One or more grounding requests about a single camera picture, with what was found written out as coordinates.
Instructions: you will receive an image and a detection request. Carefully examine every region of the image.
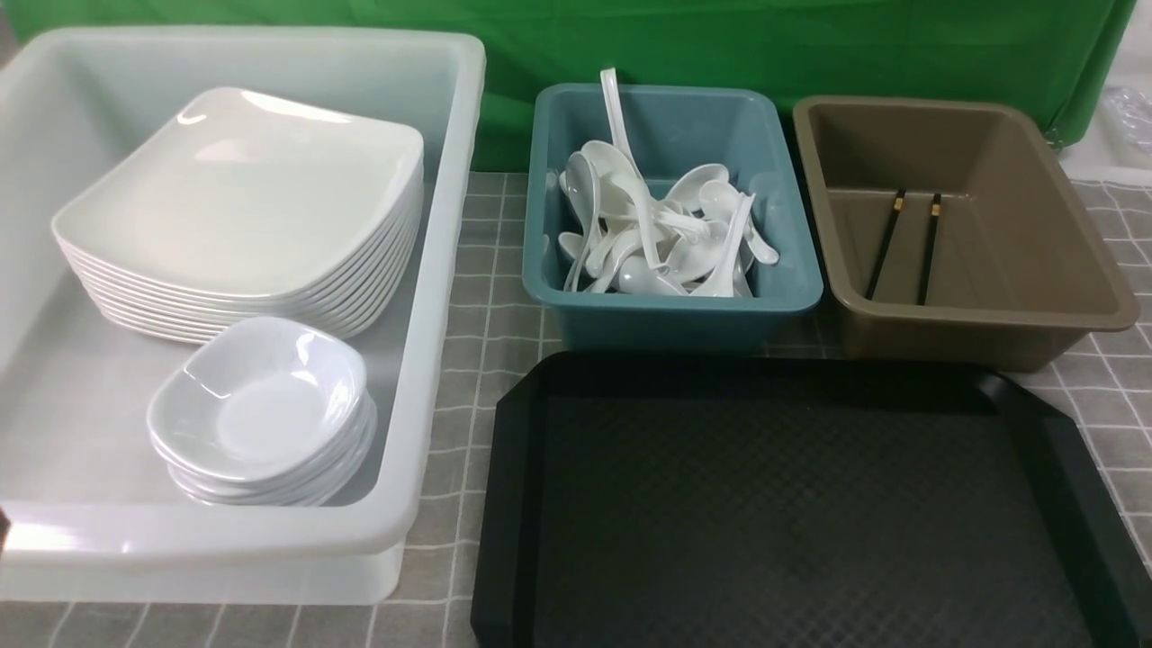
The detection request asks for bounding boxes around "stack of small white bowls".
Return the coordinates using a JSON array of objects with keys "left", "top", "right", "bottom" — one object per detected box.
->
[{"left": 147, "top": 317, "right": 378, "bottom": 508}]

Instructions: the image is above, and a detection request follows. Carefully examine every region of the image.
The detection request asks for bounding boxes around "teal plastic bin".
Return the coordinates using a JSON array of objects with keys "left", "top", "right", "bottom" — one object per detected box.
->
[{"left": 522, "top": 83, "right": 824, "bottom": 354}]

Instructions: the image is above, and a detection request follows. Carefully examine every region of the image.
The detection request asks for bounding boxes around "brown plastic bin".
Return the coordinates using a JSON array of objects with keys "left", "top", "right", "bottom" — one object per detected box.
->
[{"left": 791, "top": 95, "right": 1140, "bottom": 372}]

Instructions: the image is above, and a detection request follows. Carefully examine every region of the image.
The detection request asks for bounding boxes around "pile of white spoons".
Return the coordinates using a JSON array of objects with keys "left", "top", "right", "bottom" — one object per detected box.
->
[{"left": 558, "top": 68, "right": 781, "bottom": 297}]

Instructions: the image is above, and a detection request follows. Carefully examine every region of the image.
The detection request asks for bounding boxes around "stack of white square plates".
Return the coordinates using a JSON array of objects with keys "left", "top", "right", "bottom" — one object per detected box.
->
[{"left": 52, "top": 86, "right": 425, "bottom": 345}]

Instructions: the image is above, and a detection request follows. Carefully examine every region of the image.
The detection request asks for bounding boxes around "grey checked tablecloth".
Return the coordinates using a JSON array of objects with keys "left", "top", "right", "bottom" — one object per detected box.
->
[{"left": 3, "top": 173, "right": 1149, "bottom": 647}]

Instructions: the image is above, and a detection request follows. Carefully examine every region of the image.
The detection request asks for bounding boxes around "black chopstick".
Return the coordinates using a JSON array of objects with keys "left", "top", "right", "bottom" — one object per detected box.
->
[
  {"left": 865, "top": 188, "right": 905, "bottom": 301},
  {"left": 916, "top": 193, "right": 942, "bottom": 306}
]

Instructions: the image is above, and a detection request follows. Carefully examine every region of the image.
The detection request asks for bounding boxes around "large white plastic tub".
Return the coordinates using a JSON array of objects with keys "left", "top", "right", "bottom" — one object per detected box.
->
[{"left": 1, "top": 27, "right": 485, "bottom": 606}]

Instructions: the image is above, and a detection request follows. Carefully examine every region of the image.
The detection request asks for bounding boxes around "black plastic tray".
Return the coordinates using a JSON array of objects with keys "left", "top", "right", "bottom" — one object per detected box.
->
[{"left": 470, "top": 351, "right": 1151, "bottom": 647}]

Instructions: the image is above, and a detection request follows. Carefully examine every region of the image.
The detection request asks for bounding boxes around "green backdrop cloth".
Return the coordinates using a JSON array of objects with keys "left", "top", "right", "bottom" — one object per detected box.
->
[{"left": 3, "top": 1, "right": 1136, "bottom": 172}]

